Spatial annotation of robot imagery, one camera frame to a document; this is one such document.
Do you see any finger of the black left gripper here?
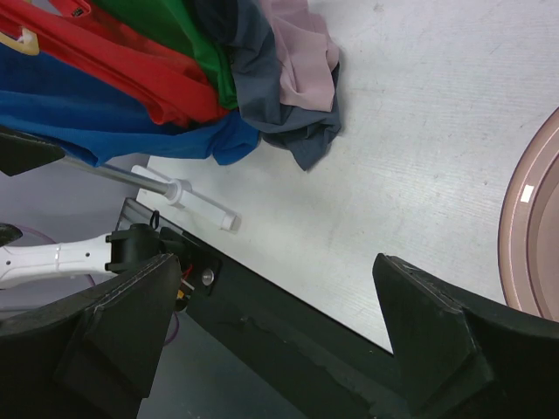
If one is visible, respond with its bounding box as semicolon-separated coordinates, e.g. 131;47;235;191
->
1;127;66;176

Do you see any dark grey-blue tank top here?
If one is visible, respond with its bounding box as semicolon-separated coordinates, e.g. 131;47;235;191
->
192;1;342;170

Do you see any red tank top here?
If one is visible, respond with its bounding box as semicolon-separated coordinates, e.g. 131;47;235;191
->
1;1;228;127

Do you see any mauve pink tank top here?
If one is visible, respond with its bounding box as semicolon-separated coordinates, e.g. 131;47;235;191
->
259;1;340;112

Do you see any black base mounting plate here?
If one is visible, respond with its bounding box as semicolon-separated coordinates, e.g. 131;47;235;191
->
116;198;410;418

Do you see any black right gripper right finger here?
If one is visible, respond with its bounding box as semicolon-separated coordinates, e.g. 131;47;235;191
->
372;254;558;418

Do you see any blue tank top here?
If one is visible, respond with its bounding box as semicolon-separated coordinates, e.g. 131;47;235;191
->
1;46;259;166

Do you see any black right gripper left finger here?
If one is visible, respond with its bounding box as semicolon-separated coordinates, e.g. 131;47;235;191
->
1;255;182;418

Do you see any green tank top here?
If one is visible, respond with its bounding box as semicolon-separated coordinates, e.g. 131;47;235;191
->
95;0;238;110

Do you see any pink translucent plastic basin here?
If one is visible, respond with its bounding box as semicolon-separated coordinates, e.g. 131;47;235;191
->
498;112;558;321

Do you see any yellow plastic hanger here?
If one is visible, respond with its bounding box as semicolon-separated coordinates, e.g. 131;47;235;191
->
0;27;40;56

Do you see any silver clothes rack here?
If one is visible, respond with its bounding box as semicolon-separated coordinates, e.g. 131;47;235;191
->
60;156;241;231

